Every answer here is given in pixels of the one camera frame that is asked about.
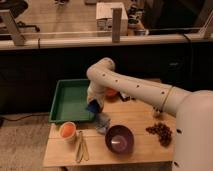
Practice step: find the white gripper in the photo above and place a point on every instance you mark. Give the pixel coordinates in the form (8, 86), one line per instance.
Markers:
(96, 92)

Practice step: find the blue sponge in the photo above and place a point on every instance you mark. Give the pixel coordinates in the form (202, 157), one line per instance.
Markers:
(93, 107)

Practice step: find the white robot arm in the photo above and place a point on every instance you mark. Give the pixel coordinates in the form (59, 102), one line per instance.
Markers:
(193, 142)

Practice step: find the green plastic tray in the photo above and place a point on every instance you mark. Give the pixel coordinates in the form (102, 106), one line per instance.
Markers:
(69, 102)

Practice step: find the orange bowl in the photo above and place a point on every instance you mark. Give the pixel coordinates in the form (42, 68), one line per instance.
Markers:
(110, 93)

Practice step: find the grey crumpled cloth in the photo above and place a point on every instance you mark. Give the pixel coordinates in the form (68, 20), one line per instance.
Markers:
(102, 123)

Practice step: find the purple bowl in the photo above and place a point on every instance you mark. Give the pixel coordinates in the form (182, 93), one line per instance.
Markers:
(119, 139)

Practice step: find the orange cup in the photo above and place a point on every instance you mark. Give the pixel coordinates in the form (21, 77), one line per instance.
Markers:
(68, 131)

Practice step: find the wooden tongs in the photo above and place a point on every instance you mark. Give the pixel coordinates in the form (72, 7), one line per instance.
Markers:
(82, 150)

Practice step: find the small black white cup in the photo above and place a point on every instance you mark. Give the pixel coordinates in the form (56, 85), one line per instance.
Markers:
(157, 113)

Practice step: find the bunch of dark grapes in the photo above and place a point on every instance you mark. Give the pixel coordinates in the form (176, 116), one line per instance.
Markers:
(163, 132)

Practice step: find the white cardboard box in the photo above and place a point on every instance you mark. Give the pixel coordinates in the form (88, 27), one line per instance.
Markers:
(104, 14)

